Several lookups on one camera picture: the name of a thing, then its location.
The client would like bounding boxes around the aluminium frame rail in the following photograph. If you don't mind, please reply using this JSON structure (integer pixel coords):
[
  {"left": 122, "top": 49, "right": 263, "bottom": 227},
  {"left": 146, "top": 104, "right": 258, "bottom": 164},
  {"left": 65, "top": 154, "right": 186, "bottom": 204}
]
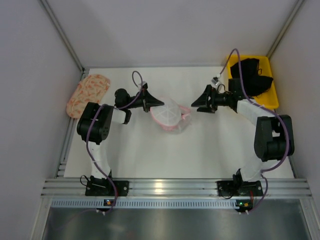
[{"left": 40, "top": 178, "right": 312, "bottom": 199}]

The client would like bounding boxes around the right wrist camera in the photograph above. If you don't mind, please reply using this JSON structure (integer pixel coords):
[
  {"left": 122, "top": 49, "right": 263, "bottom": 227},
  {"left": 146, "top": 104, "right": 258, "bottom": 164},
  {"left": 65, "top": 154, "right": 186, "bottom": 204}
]
[{"left": 211, "top": 77, "right": 222, "bottom": 88}]

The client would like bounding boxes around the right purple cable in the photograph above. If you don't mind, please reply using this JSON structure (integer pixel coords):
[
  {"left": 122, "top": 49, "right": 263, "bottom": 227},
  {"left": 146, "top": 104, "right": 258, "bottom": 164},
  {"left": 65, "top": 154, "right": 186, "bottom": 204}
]
[{"left": 218, "top": 48, "right": 292, "bottom": 215}]

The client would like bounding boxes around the yellow plastic tray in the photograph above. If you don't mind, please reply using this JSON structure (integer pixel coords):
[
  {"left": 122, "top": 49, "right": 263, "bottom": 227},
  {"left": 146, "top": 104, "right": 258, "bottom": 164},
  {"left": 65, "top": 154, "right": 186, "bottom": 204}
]
[{"left": 226, "top": 54, "right": 279, "bottom": 110}]

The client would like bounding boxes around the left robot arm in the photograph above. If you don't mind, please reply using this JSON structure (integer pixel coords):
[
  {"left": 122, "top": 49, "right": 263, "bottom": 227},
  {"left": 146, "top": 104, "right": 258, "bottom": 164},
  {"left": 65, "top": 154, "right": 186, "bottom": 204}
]
[{"left": 76, "top": 85, "right": 164, "bottom": 185}]

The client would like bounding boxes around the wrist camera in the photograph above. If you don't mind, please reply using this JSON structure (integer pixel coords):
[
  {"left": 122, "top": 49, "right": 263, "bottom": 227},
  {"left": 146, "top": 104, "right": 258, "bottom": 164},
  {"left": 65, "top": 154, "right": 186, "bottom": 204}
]
[
  {"left": 137, "top": 81, "right": 147, "bottom": 89},
  {"left": 211, "top": 77, "right": 222, "bottom": 88}
]

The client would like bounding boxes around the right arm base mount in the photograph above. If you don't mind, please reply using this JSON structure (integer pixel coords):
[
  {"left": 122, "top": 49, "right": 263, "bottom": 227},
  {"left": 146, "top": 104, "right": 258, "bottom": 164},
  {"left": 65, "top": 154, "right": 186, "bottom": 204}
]
[{"left": 217, "top": 180, "right": 264, "bottom": 199}]

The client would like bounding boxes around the orange patterned laundry bag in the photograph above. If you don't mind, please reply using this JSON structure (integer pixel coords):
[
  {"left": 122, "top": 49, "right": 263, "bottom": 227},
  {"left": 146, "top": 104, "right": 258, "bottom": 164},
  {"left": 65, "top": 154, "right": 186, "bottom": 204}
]
[{"left": 66, "top": 74, "right": 111, "bottom": 119}]

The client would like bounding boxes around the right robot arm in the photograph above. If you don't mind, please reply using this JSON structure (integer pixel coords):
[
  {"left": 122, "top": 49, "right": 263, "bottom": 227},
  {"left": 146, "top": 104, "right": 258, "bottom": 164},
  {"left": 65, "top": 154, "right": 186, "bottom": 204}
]
[{"left": 191, "top": 77, "right": 295, "bottom": 186}]

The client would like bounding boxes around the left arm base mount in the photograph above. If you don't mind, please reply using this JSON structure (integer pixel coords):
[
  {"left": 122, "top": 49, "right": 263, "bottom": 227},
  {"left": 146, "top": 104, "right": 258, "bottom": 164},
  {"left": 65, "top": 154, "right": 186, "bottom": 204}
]
[{"left": 85, "top": 178, "right": 130, "bottom": 197}]

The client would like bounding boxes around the perforated cable duct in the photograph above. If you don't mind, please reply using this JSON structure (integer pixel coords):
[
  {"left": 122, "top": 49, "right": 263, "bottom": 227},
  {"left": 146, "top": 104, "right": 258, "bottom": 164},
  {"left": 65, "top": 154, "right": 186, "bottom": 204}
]
[{"left": 51, "top": 198, "right": 239, "bottom": 209}]

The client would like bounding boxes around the black bra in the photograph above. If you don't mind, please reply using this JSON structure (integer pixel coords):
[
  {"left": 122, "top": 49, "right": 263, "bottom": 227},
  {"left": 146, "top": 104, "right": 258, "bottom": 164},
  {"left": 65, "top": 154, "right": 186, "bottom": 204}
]
[{"left": 228, "top": 58, "right": 274, "bottom": 98}]

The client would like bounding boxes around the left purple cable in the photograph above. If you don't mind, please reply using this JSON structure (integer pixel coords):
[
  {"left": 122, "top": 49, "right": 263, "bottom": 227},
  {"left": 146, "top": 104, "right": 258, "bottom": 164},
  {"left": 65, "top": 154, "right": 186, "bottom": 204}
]
[{"left": 85, "top": 71, "right": 147, "bottom": 215}]

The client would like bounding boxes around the purple cable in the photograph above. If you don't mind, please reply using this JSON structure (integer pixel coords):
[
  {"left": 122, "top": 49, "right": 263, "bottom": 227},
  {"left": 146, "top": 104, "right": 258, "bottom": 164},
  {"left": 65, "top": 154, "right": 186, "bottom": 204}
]
[
  {"left": 218, "top": 48, "right": 292, "bottom": 215},
  {"left": 85, "top": 71, "right": 147, "bottom": 215}
]

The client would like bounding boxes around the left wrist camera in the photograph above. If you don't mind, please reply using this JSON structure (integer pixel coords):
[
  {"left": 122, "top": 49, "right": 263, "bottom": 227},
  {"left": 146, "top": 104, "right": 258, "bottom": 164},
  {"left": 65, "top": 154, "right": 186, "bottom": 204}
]
[{"left": 137, "top": 81, "right": 147, "bottom": 89}]

